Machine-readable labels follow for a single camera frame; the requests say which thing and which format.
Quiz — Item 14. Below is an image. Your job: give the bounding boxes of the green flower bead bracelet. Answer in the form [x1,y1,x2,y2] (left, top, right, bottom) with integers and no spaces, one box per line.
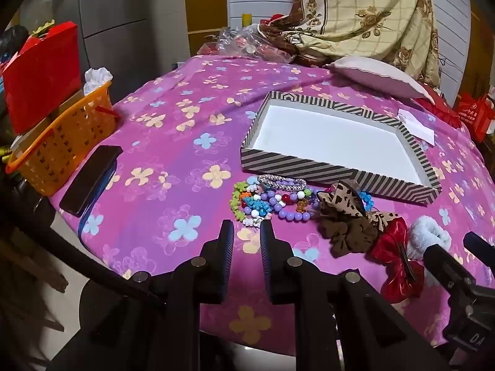
[231,181,249,223]

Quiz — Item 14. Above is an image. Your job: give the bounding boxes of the striped shallow cardboard box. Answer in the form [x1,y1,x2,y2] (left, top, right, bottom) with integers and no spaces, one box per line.
[240,91,442,205]

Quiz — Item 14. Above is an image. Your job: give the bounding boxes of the white fluffy scrunchie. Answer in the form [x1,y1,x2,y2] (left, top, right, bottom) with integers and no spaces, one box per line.
[406,215,452,261]

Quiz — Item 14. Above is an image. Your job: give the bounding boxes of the pink floral cloth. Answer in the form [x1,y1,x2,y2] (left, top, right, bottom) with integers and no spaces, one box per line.
[48,55,489,350]

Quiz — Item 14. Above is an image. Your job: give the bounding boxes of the orange plastic basket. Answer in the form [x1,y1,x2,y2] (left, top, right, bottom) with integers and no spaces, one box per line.
[5,80,117,197]

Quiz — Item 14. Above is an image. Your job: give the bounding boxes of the red bow with leopard ribbon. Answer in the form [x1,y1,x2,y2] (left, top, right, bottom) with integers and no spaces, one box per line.
[365,209,425,304]

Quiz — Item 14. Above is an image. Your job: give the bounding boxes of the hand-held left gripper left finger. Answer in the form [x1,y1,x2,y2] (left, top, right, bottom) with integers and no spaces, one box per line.
[46,220,236,371]

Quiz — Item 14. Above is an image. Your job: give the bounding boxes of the white pillow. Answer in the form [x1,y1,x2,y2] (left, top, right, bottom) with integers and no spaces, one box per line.
[324,56,436,102]

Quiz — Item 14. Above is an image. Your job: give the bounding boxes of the turquoise bead bracelet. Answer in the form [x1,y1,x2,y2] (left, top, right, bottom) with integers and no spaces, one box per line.
[243,196,274,219]

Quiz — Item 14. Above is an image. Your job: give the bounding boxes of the black curved bar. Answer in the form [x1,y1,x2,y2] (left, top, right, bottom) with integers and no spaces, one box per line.
[0,197,167,310]

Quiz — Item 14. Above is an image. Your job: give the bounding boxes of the red paper bag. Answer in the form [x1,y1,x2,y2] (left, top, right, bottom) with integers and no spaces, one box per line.
[2,22,83,135]

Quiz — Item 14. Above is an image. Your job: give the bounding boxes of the white folded paper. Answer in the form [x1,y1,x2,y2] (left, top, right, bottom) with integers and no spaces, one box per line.
[398,109,436,144]

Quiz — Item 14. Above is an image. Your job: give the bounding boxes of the white crumpled cloth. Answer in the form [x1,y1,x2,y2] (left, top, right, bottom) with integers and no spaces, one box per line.
[83,67,114,96]

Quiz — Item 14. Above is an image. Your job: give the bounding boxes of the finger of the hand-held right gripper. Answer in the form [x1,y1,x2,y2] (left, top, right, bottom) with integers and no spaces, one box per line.
[463,232,495,264]
[422,243,477,298]

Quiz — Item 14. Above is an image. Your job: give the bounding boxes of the brown leopard bow scrunchie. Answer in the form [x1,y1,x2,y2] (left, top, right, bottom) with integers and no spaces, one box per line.
[317,181,379,259]

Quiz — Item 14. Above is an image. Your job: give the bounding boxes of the rhinestone bracelet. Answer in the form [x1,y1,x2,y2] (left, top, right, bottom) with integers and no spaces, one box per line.
[257,175,307,192]

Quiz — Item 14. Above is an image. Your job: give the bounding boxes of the purple bead bracelet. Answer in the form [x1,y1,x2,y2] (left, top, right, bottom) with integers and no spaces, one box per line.
[265,178,318,223]

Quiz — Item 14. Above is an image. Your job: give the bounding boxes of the clear plastic bag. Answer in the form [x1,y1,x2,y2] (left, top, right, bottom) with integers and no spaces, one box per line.
[217,25,271,60]

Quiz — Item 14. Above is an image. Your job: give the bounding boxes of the red frilly cushion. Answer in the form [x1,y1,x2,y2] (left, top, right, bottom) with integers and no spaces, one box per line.
[415,87,463,129]

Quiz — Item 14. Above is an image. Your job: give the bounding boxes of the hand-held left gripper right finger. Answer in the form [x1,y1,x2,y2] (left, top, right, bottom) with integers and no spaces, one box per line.
[259,220,451,371]

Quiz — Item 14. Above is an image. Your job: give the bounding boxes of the black phone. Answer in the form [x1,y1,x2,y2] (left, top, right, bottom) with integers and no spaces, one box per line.
[59,145,123,218]

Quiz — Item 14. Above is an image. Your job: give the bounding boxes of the beige floral blanket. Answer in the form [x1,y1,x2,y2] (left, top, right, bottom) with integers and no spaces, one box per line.
[258,0,441,86]

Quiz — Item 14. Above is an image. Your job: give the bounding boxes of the red shopping bag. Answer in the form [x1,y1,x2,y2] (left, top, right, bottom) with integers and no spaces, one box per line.
[456,92,495,143]

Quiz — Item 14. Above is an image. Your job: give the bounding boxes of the blue bead bracelet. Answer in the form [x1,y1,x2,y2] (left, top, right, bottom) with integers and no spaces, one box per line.
[358,190,375,212]

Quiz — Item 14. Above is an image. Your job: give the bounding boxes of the grey refrigerator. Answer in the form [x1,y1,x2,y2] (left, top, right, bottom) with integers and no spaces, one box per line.
[58,0,192,103]

